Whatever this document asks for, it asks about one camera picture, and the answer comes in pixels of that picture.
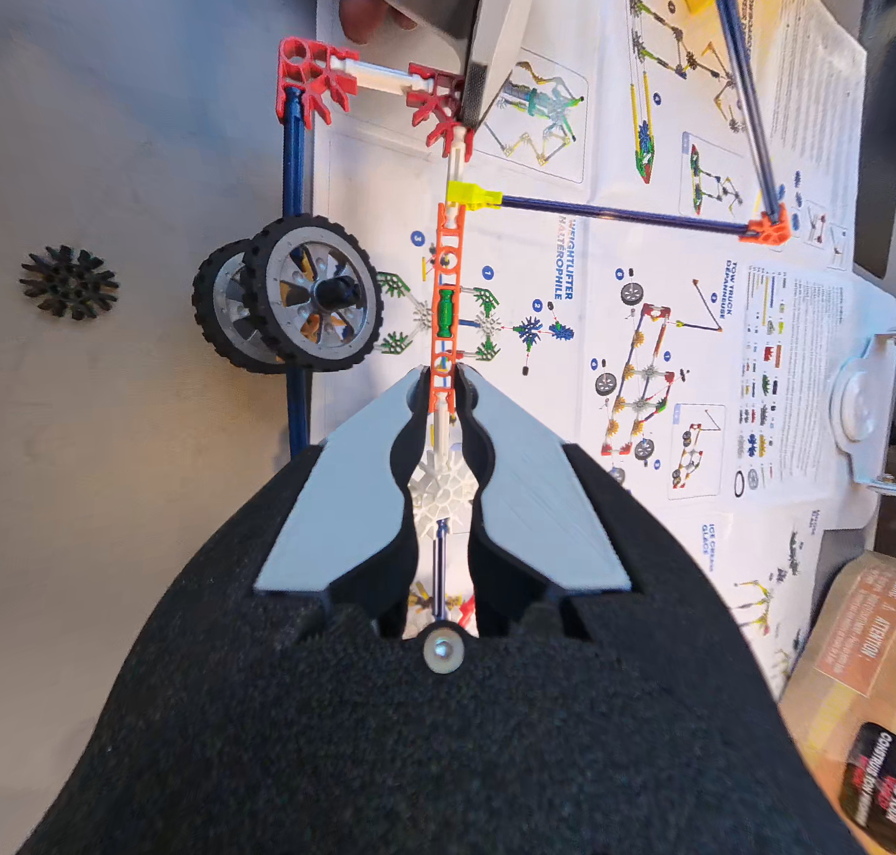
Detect black snowflake connector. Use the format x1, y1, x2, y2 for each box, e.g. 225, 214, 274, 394
20, 246, 119, 320

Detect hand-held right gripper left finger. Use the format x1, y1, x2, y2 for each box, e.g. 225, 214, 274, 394
257, 370, 435, 632

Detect white instruction sheet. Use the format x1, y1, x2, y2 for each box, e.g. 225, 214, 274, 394
315, 0, 869, 702

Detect white stand base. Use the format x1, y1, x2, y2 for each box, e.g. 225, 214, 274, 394
831, 330, 896, 489

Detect black toy wheel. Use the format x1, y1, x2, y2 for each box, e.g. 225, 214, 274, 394
194, 239, 281, 376
252, 216, 383, 370

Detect blue rods with orange connector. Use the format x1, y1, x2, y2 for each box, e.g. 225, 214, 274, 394
446, 0, 796, 247

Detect grey desk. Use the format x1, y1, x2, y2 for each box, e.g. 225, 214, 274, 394
0, 0, 896, 744

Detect colourful rod and connector model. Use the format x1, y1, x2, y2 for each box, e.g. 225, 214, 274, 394
278, 36, 484, 632

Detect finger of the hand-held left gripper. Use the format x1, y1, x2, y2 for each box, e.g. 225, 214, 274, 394
462, 0, 540, 124

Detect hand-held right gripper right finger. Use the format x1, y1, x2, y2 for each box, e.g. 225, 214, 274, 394
455, 372, 631, 632

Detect colourful cardboard toy box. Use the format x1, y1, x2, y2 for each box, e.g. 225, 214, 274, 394
777, 554, 896, 855

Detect black desk mat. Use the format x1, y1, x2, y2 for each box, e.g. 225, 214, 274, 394
847, 0, 896, 285

